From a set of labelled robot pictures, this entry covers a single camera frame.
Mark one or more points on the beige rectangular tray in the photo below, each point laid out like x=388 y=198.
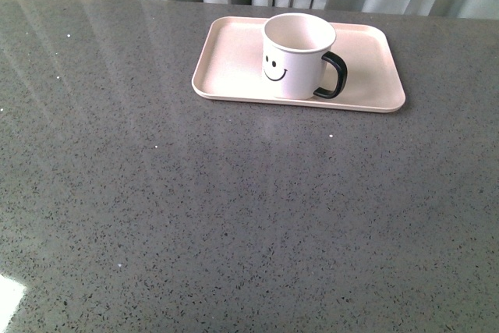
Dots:
x=230 y=67

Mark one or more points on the white smiley mug black handle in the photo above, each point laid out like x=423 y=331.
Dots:
x=297 y=59

